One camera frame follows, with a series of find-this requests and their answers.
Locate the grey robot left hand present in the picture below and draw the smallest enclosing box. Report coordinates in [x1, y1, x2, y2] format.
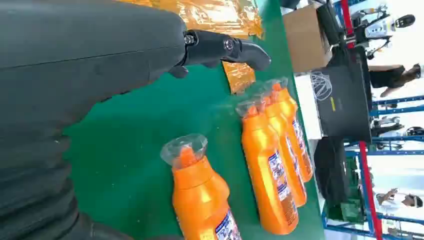
[0, 0, 273, 133]

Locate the orange detergent bottle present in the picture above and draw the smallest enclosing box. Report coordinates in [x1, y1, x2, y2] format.
[269, 77, 314, 184]
[160, 133, 243, 240]
[235, 99, 300, 236]
[261, 89, 308, 208]

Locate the green table mat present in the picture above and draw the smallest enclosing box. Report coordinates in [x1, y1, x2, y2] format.
[62, 0, 327, 240]

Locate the yellow plastic sheet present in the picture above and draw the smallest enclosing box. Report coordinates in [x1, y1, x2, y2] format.
[119, 0, 264, 95]

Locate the brown cardboard box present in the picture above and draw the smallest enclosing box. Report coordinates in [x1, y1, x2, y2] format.
[282, 3, 333, 74]

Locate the white table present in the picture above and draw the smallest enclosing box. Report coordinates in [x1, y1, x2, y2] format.
[294, 74, 324, 140]

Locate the black remote controller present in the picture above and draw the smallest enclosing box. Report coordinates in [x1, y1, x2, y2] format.
[316, 0, 346, 47]

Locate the black carry case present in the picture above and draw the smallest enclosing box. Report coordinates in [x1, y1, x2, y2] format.
[311, 46, 374, 143]

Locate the white humanoid robot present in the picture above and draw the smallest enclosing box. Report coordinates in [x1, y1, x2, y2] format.
[351, 4, 417, 61]

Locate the person in background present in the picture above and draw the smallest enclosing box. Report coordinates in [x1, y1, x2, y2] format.
[375, 188, 424, 210]
[369, 63, 424, 99]

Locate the green plastic crate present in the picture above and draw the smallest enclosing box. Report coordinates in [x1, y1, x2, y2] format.
[326, 157, 365, 223]

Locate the red pole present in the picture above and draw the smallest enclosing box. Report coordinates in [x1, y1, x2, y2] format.
[340, 0, 382, 240]

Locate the blue metal rack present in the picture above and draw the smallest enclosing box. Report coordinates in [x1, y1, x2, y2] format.
[321, 95, 424, 240]

